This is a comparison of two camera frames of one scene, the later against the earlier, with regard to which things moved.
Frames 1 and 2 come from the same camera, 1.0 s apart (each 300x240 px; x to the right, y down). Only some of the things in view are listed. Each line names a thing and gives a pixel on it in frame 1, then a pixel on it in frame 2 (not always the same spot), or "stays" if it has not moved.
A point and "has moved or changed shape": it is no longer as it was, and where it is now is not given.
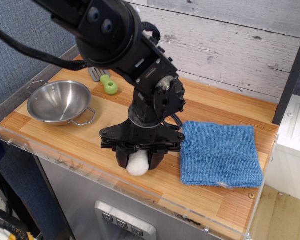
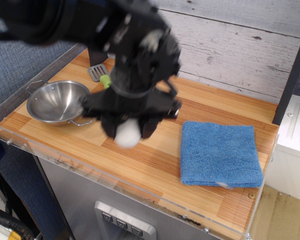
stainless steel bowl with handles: [58, 102] stays
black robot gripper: [129, 136] to [113, 104]
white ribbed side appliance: [289, 172] stays
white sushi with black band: [137, 163] has moved or changed shape
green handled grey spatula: [103, 75] stays
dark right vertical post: [289, 92] stays
